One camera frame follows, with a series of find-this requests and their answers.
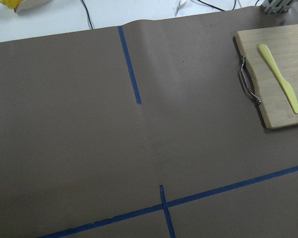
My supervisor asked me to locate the wooden dustpan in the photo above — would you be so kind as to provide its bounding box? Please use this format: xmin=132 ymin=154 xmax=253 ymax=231
xmin=14 ymin=0 xmax=51 ymax=13

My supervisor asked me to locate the yellow plastic knife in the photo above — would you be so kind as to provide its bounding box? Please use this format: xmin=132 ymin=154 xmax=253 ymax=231
xmin=258 ymin=44 xmax=298 ymax=114

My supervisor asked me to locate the aluminium frame post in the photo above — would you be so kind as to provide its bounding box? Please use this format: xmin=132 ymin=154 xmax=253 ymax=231
xmin=260 ymin=0 xmax=296 ymax=14

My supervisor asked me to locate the wooden cutting board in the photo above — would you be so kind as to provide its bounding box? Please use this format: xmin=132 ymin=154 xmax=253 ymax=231
xmin=235 ymin=24 xmax=298 ymax=129

